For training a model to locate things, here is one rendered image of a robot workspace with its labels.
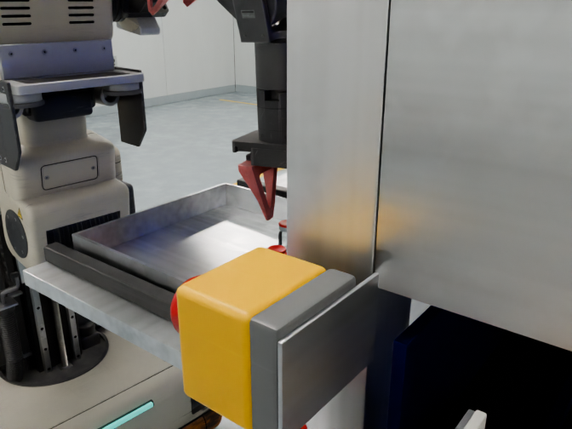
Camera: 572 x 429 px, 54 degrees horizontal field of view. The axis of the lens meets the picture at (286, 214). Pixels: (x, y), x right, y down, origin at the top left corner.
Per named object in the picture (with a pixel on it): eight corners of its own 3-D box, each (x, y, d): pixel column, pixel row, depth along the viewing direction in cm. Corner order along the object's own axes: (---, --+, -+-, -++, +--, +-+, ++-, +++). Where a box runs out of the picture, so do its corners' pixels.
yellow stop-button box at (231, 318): (352, 382, 34) (357, 274, 31) (277, 453, 29) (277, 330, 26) (256, 339, 38) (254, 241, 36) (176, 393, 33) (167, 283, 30)
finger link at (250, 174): (295, 234, 63) (294, 151, 60) (239, 225, 66) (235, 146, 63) (318, 214, 69) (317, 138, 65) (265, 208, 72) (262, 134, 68)
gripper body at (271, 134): (315, 164, 59) (315, 93, 57) (231, 157, 63) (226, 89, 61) (336, 151, 65) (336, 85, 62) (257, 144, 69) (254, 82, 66)
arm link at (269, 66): (273, 30, 63) (243, 31, 59) (328, 29, 60) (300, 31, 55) (275, 92, 66) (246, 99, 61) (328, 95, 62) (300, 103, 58)
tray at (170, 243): (431, 263, 68) (435, 237, 66) (300, 367, 49) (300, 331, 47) (226, 203, 87) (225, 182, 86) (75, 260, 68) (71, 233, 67)
